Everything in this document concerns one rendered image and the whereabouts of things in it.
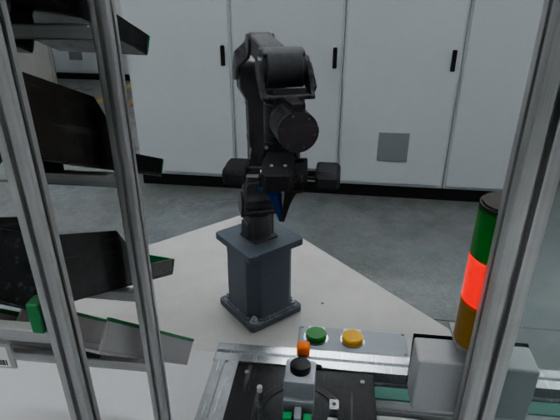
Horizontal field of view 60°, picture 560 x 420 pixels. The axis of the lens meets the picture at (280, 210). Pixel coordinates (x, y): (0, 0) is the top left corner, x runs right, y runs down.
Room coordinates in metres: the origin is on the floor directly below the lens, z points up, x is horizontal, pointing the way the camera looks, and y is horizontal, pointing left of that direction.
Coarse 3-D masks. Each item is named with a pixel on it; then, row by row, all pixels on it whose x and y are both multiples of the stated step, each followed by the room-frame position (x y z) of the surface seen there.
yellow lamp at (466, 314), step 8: (464, 304) 0.39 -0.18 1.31; (464, 312) 0.38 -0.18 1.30; (472, 312) 0.38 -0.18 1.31; (456, 320) 0.40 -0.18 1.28; (464, 320) 0.38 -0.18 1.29; (472, 320) 0.38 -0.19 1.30; (456, 328) 0.39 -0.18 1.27; (464, 328) 0.38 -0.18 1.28; (456, 336) 0.39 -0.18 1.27; (464, 336) 0.38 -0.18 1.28; (464, 344) 0.38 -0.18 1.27
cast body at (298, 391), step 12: (288, 360) 0.55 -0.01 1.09; (300, 360) 0.54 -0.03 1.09; (288, 372) 0.52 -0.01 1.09; (300, 372) 0.52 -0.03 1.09; (312, 372) 0.52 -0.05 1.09; (288, 384) 0.51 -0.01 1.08; (300, 384) 0.51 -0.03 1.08; (312, 384) 0.50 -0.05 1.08; (288, 396) 0.51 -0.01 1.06; (300, 396) 0.51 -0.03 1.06; (312, 396) 0.50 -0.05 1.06; (288, 408) 0.50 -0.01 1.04; (300, 408) 0.50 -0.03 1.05; (312, 408) 0.50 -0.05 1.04
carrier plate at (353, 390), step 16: (240, 368) 0.65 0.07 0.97; (256, 368) 0.65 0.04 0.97; (272, 368) 0.65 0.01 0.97; (240, 384) 0.61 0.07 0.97; (256, 384) 0.61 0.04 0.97; (272, 384) 0.61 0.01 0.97; (320, 384) 0.61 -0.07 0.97; (336, 384) 0.61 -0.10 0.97; (352, 384) 0.61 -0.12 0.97; (368, 384) 0.61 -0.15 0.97; (240, 400) 0.58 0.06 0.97; (256, 400) 0.58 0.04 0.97; (352, 400) 0.58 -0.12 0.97; (368, 400) 0.58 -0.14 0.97; (224, 416) 0.55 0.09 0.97; (240, 416) 0.55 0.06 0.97; (352, 416) 0.55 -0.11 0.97; (368, 416) 0.55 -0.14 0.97
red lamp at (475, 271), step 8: (472, 264) 0.39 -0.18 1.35; (480, 264) 0.38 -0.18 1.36; (472, 272) 0.38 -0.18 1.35; (480, 272) 0.38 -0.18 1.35; (464, 280) 0.40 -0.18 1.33; (472, 280) 0.38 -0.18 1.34; (480, 280) 0.38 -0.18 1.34; (464, 288) 0.39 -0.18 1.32; (472, 288) 0.38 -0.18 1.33; (480, 288) 0.38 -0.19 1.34; (464, 296) 0.39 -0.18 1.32; (472, 296) 0.38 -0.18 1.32; (472, 304) 0.38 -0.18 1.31
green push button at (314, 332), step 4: (308, 328) 0.76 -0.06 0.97; (312, 328) 0.76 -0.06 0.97; (316, 328) 0.76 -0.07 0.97; (320, 328) 0.76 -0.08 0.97; (308, 332) 0.74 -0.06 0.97; (312, 332) 0.74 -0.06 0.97; (316, 332) 0.74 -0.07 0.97; (320, 332) 0.74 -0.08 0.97; (324, 332) 0.74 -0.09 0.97; (308, 336) 0.73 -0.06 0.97; (312, 336) 0.73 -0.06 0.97; (316, 336) 0.73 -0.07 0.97; (320, 336) 0.73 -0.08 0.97; (324, 336) 0.74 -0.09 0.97; (308, 340) 0.73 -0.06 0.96; (312, 340) 0.73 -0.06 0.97; (316, 340) 0.72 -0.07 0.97; (320, 340) 0.73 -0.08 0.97; (324, 340) 0.73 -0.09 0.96
